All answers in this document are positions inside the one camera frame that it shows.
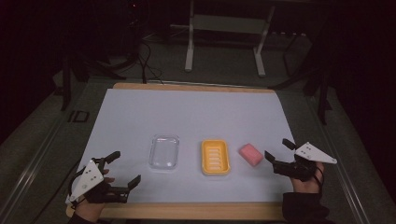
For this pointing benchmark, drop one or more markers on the metal floor rail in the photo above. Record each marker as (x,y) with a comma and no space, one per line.
(29,174)
(345,168)

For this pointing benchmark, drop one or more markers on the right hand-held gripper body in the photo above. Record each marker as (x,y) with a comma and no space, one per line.
(311,153)

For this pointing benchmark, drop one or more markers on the person's left hand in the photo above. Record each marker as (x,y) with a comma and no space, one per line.
(89,210)

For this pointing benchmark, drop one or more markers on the clear plastic tray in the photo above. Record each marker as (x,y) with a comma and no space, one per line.
(164,152)

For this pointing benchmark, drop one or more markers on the person's right hand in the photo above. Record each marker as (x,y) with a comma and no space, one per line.
(306,186)

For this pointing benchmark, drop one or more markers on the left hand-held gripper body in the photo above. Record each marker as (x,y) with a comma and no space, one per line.
(88,179)

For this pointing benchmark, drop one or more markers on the white metal stand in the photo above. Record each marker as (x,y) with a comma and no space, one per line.
(225,24)

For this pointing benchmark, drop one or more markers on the black tripod stand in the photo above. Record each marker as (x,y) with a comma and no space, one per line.
(322,93)

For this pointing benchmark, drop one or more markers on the pink soap bar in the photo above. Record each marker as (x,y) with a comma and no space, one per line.
(251,154)

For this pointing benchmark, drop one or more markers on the white table mat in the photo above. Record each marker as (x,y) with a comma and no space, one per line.
(193,118)

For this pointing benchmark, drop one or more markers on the yellow soap dish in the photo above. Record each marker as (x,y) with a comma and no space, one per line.
(215,157)

